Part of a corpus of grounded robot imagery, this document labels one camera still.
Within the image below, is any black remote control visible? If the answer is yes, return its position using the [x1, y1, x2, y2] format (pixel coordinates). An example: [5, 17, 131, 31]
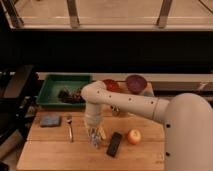
[106, 132, 122, 157]

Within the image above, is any yellow-tipped gripper finger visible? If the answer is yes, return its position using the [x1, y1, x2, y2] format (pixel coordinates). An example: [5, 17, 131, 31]
[98, 127, 107, 140]
[87, 128, 95, 145]

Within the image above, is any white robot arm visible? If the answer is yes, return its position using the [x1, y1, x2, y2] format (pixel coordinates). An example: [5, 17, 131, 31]
[81, 81, 213, 171]

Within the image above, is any green plastic tray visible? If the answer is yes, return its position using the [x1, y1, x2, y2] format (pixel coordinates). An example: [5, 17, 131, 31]
[37, 74, 92, 108]

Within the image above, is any dark crumpled towel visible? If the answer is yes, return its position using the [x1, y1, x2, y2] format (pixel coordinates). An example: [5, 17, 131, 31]
[58, 87, 84, 104]

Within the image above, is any red bowl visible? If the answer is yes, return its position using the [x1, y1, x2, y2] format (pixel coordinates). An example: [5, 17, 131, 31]
[104, 79, 120, 92]

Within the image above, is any orange apple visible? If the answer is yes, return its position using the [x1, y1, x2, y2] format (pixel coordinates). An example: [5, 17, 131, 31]
[127, 129, 142, 145]

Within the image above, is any metal railing frame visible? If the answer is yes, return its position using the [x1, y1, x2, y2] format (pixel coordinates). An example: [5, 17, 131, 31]
[0, 0, 213, 31]

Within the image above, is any blue-grey sponge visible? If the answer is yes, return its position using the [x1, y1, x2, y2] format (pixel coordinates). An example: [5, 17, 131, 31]
[40, 115, 61, 127]

